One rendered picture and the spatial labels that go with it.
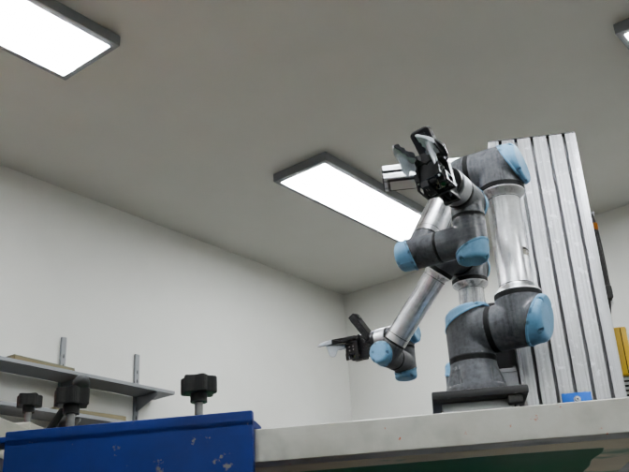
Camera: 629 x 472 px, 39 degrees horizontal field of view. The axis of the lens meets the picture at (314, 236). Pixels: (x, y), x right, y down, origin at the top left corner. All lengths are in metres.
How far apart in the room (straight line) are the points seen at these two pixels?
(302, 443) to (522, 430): 0.24
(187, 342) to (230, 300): 0.51
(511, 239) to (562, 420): 1.26
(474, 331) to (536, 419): 1.19
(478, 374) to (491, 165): 0.54
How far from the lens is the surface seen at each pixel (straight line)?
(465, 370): 2.17
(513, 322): 2.16
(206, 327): 5.40
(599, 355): 2.40
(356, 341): 3.07
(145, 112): 4.24
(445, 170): 1.86
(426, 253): 2.02
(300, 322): 6.12
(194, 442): 1.04
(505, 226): 2.26
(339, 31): 3.73
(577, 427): 1.02
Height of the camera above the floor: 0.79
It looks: 24 degrees up
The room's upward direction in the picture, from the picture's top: 3 degrees counter-clockwise
